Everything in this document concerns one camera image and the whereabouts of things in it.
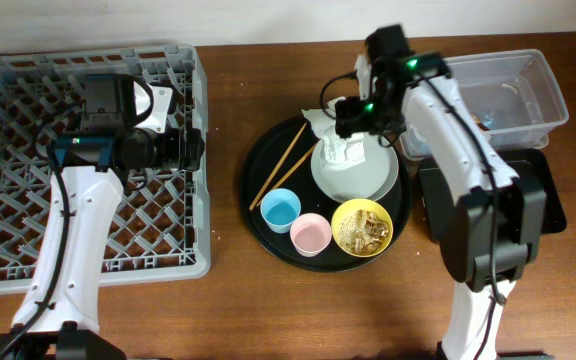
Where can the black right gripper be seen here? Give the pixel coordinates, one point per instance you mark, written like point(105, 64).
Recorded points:
point(350, 119)

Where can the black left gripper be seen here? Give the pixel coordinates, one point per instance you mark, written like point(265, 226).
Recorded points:
point(175, 158)

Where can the white napkin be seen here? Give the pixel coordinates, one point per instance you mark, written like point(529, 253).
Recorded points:
point(337, 153)

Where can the yellow plastic bowl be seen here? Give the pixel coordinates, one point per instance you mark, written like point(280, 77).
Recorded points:
point(353, 205)

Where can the rice and food scraps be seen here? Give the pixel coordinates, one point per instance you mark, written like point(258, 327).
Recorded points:
point(362, 233)

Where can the pink plastic cup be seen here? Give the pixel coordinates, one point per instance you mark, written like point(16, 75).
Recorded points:
point(310, 234)

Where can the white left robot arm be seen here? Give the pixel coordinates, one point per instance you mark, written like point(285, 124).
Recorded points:
point(122, 128)

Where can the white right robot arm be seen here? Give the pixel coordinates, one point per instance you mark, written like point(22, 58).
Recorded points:
point(495, 226)

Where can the grey plastic dishwasher rack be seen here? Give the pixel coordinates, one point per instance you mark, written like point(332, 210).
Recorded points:
point(161, 229)

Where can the grey round plate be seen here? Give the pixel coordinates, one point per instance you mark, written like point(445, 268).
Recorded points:
point(371, 179)

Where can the right wooden chopstick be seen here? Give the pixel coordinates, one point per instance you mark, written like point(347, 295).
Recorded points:
point(293, 168)

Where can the wooden chopstick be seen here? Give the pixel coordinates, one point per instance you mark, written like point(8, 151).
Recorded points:
point(293, 168)
point(276, 168)

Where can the left wooden chopstick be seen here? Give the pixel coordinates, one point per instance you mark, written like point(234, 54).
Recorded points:
point(276, 168)

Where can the black rectangular tray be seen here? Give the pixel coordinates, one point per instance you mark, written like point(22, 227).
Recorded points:
point(528, 163)

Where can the round black tray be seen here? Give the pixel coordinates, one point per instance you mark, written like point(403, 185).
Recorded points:
point(258, 165)

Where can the blue plastic cup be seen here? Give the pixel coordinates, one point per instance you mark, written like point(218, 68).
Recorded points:
point(279, 209)

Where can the clear plastic bin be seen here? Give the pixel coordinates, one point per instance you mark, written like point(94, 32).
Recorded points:
point(513, 94)

